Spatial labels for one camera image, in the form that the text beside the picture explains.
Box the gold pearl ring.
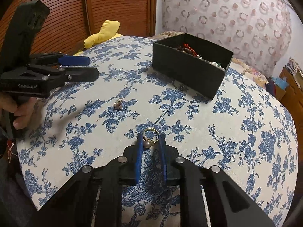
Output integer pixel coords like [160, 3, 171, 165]
[142, 127, 162, 149]

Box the black jewelry box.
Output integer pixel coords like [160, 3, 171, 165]
[152, 33, 234, 100]

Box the left hand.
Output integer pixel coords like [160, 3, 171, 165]
[0, 92, 37, 130]

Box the brown louvered wardrobe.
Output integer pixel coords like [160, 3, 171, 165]
[1, 0, 157, 53]

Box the yellow Pikachu plush toy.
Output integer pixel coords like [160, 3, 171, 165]
[71, 20, 122, 56]

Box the blue floral white cushion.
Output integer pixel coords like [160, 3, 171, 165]
[16, 35, 300, 227]

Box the wooden sideboard cabinet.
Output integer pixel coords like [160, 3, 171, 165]
[275, 67, 303, 131]

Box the floral beige bed blanket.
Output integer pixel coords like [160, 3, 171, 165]
[230, 58, 268, 89]

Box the blue plastic bag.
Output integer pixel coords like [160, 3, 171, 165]
[271, 76, 289, 90]

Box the patterned pink lace curtain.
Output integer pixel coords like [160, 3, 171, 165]
[162, 0, 292, 76]

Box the small rose gold ring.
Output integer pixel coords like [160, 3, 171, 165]
[113, 97, 124, 111]

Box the white pearl necklace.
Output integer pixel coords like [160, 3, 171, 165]
[196, 54, 226, 71]

